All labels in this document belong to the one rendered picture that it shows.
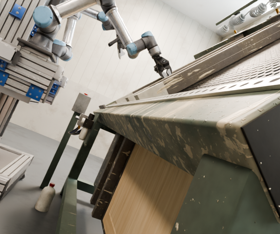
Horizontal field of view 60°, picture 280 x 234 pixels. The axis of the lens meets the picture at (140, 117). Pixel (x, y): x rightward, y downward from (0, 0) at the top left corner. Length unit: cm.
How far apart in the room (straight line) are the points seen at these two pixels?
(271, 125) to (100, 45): 544
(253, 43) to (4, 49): 133
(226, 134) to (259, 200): 7
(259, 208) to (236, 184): 3
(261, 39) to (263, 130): 109
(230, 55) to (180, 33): 502
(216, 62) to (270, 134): 92
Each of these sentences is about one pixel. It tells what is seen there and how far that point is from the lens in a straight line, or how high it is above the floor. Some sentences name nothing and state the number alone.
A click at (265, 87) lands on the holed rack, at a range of 30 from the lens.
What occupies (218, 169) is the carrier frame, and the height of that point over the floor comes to 78.
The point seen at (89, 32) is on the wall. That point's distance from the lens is 569.
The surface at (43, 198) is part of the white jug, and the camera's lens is 196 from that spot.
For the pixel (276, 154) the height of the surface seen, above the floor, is 81.
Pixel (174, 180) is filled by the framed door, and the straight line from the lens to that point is 85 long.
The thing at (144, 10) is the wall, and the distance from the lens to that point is 607.
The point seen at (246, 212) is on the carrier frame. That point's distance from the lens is 25.
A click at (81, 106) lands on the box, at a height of 82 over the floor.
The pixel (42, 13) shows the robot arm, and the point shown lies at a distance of 163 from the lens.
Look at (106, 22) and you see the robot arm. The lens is 224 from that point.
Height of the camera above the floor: 78
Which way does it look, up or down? 4 degrees up
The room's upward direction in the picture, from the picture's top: 23 degrees clockwise
